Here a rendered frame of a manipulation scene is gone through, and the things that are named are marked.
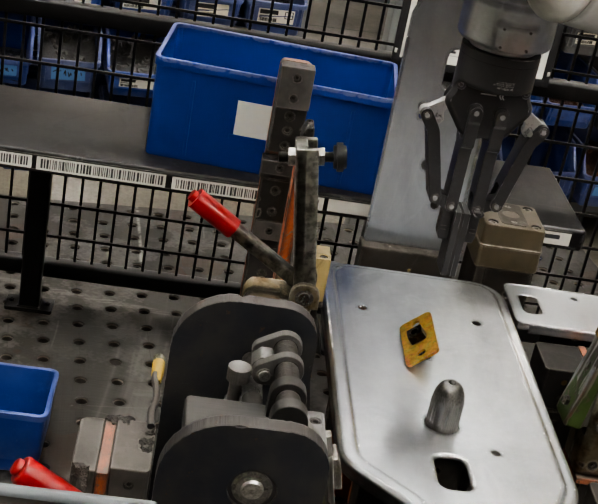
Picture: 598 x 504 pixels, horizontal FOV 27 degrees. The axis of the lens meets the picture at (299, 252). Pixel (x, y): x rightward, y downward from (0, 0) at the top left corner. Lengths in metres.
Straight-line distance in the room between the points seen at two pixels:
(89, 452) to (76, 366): 0.81
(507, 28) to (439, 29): 0.32
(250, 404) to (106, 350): 0.94
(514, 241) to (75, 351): 0.65
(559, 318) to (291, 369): 0.64
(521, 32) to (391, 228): 0.46
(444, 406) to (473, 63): 0.32
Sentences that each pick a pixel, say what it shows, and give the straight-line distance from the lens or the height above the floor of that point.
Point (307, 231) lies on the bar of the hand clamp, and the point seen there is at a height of 1.13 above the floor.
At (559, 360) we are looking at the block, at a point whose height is 0.98.
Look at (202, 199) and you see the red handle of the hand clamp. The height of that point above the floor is 1.14.
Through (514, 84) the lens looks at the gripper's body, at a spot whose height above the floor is 1.31.
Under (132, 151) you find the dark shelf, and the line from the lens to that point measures 1.61.
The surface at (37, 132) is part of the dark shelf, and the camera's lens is 1.64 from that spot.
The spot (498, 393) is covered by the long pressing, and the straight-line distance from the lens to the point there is 1.29.
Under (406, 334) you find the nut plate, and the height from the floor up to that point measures 1.01.
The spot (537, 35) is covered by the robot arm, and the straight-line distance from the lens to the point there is 1.16.
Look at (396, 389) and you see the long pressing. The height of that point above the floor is 1.00.
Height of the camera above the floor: 1.63
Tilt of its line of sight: 25 degrees down
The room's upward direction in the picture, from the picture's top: 11 degrees clockwise
